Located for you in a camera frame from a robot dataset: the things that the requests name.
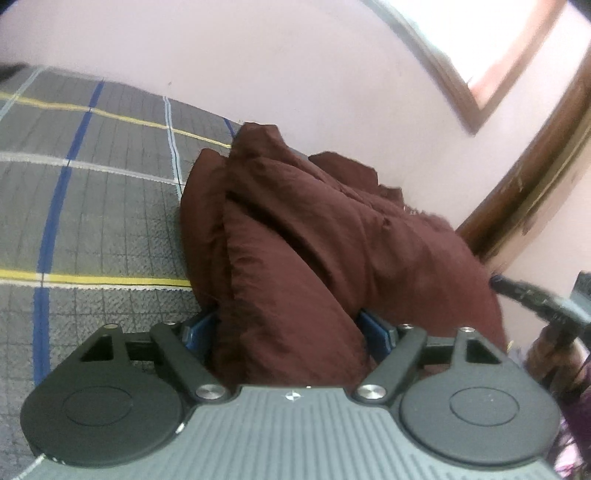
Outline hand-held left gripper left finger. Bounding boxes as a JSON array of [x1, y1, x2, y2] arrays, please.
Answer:
[[79, 311, 229, 402]]

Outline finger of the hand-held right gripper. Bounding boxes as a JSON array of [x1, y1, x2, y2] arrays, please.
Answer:
[[490, 275, 576, 320]]

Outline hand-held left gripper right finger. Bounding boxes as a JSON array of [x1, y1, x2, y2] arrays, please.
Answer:
[[355, 309, 505, 403]]

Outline dark red padded jacket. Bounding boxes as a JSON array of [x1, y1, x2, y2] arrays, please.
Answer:
[[178, 122, 509, 387]]

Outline person's right forearm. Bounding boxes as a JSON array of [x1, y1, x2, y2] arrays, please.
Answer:
[[525, 319, 584, 403]]

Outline grey plaid bed sheet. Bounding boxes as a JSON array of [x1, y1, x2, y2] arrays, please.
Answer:
[[0, 65, 245, 480]]

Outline brown wooden bed frame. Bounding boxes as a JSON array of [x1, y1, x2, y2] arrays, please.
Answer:
[[454, 69, 591, 263]]

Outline brown wooden window frame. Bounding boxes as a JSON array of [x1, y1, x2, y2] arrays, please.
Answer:
[[360, 0, 568, 136]]

